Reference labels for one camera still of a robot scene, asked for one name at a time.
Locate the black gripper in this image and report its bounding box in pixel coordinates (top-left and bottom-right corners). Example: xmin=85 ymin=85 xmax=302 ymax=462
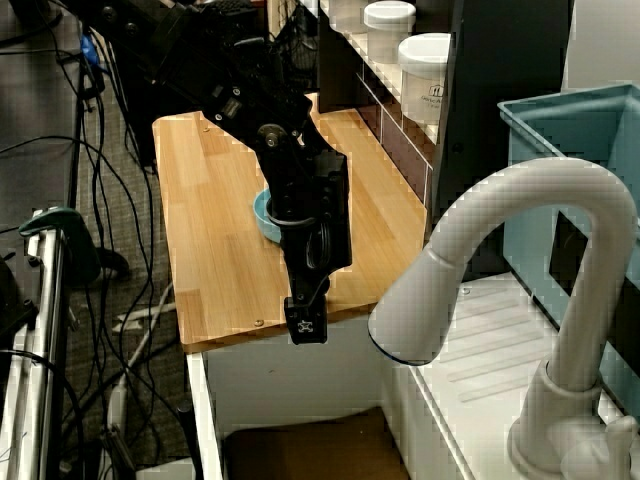
xmin=279 ymin=218 xmax=354 ymax=347

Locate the light blue bowl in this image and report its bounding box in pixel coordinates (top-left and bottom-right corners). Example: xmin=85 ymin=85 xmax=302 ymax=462
xmin=252 ymin=188 xmax=285 ymax=246

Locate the white sink unit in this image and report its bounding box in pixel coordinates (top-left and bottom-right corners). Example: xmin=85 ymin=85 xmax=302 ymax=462
xmin=184 ymin=272 xmax=640 ymax=480

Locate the wooden countertop board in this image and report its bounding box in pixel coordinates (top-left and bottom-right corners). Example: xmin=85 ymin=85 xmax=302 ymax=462
xmin=152 ymin=92 xmax=430 ymax=354

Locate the black rod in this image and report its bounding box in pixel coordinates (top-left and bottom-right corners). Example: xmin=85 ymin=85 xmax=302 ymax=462
xmin=176 ymin=398 xmax=205 ymax=480

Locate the white shelf with dark tiles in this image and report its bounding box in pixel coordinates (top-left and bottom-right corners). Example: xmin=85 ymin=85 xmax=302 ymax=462
xmin=318 ymin=0 xmax=451 ymax=211

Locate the green clamp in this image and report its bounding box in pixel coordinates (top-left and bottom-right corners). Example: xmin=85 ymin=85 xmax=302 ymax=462
xmin=18 ymin=206 xmax=102 ymax=287

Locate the silver metal pole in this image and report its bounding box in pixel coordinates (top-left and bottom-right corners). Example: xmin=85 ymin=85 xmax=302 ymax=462
xmin=0 ymin=214 xmax=69 ymax=480

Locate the white jar with label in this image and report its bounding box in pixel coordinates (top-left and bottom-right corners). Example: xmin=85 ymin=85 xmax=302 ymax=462
xmin=398 ymin=33 xmax=451 ymax=124

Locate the white curved faucet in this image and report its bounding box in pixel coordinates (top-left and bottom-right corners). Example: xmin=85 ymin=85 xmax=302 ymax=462
xmin=367 ymin=157 xmax=640 ymax=480

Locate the plain white jar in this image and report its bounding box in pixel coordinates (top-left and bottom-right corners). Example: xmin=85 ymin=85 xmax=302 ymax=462
xmin=363 ymin=0 xmax=417 ymax=65

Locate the white container with cut-off top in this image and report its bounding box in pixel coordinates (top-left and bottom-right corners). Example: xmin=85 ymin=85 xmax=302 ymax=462
xmin=327 ymin=0 xmax=371 ymax=34

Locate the black upright panel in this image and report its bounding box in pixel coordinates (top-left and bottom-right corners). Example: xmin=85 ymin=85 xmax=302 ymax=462
xmin=429 ymin=0 xmax=574 ymax=281

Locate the teal plastic bin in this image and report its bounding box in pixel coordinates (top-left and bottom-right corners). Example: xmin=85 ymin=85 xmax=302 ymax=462
xmin=496 ymin=83 xmax=640 ymax=416

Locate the blue plug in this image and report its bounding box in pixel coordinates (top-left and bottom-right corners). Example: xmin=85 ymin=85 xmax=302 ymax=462
xmin=79 ymin=33 xmax=100 ymax=67

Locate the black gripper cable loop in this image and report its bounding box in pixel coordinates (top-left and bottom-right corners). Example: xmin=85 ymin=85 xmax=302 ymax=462
xmin=305 ymin=222 xmax=333 ymax=270

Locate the white floor cable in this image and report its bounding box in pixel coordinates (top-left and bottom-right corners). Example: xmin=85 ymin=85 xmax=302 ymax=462
xmin=106 ymin=283 xmax=176 ymax=441

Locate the long black floor cable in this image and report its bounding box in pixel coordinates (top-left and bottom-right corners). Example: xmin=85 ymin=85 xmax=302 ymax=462
xmin=0 ymin=134 xmax=161 ymax=386

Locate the black bracket on pole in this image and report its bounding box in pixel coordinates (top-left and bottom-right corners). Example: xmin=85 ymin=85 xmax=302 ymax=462
xmin=0 ymin=249 xmax=40 ymax=347

